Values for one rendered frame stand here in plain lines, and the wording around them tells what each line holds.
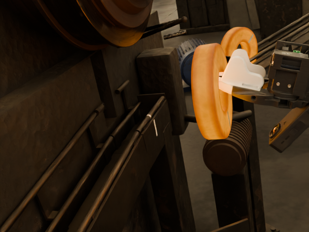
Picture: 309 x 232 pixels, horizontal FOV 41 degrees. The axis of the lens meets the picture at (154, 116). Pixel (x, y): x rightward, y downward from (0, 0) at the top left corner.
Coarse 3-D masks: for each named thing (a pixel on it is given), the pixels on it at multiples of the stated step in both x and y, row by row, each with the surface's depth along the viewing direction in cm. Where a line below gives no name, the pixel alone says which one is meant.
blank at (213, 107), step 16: (208, 48) 63; (192, 64) 61; (208, 64) 60; (224, 64) 69; (192, 80) 60; (208, 80) 59; (192, 96) 60; (208, 96) 59; (224, 96) 69; (208, 112) 60; (224, 112) 66; (208, 128) 62; (224, 128) 65
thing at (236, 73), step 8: (232, 64) 62; (240, 64) 62; (224, 72) 63; (232, 72) 62; (240, 72) 62; (248, 72) 62; (224, 80) 63; (232, 80) 63; (240, 80) 63; (248, 80) 62; (256, 80) 62; (224, 88) 63; (232, 88) 63; (248, 88) 62; (256, 88) 62
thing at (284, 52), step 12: (276, 48) 64; (276, 60) 58; (288, 60) 59; (300, 60) 58; (276, 72) 60; (288, 72) 59; (300, 72) 58; (264, 84) 65; (276, 84) 60; (288, 84) 60; (300, 84) 59; (276, 96) 61; (288, 96) 60; (300, 96) 60; (288, 108) 61
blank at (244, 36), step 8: (232, 32) 125; (240, 32) 127; (248, 32) 129; (224, 40) 125; (232, 40) 125; (240, 40) 127; (248, 40) 130; (256, 40) 132; (224, 48) 125; (232, 48) 125; (248, 48) 131; (256, 48) 133; (248, 56) 131
